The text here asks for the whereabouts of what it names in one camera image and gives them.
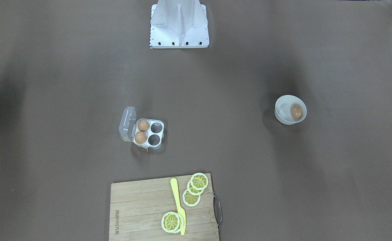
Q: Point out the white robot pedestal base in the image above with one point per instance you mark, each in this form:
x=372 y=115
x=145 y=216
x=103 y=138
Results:
x=179 y=24

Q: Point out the lemon slice by knife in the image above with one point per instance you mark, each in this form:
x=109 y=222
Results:
x=172 y=222

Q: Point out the lemon slice middle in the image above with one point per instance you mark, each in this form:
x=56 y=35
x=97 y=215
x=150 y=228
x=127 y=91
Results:
x=193 y=191

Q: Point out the clear plastic egg box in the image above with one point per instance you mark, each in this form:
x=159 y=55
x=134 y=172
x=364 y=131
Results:
x=128 y=128

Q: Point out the white ceramic bowl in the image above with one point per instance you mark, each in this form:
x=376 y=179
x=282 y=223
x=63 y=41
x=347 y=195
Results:
x=282 y=109

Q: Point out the brown egg rear slot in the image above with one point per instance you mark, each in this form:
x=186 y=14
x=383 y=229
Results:
x=143 y=125

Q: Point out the lemon slice top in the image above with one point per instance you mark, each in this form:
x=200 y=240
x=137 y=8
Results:
x=199 y=181

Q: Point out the brown egg from bowl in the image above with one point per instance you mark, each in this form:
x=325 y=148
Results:
x=296 y=111

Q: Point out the brown egg slot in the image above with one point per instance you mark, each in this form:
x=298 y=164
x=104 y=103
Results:
x=143 y=125
x=140 y=137

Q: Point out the brown egg front slot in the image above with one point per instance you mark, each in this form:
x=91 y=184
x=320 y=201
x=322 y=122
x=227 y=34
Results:
x=140 y=137

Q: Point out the yellow plastic knife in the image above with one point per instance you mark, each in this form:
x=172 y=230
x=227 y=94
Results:
x=180 y=209

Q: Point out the lemon slice lower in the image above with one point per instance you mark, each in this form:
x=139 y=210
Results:
x=189 y=199

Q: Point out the bamboo cutting board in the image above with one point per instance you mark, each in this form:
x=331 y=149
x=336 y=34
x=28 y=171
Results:
x=137 y=208

